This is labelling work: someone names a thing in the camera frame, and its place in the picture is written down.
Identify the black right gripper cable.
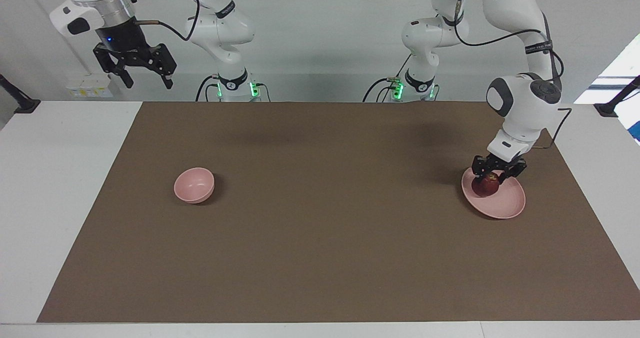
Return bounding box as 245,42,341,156
134,0,202,42

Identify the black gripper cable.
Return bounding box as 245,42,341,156
134,0,202,42
452,0,573,151

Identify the dark red apple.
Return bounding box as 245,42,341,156
472,174,502,198

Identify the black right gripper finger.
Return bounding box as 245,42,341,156
151,43,177,90
93,45,135,90

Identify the pink plate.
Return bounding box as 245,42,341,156
461,166,527,220

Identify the black left arm base cable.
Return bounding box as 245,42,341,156
362,53,416,103

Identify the white wall socket strip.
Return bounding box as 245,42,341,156
66,74,112,99

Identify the brown table mat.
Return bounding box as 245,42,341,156
36,101,640,324

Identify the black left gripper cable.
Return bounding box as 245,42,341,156
452,0,573,151

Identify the pink bowl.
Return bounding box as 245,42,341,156
173,167,215,205

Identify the black clamp stand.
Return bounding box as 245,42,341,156
593,75,640,118
0,73,42,115

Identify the black right arm base cable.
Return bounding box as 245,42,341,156
195,75,272,103

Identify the black arm base cable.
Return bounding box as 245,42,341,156
195,75,272,103
362,53,416,103

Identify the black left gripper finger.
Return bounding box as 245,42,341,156
472,156,490,189
495,162,528,185

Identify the bright window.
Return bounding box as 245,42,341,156
574,33,640,105

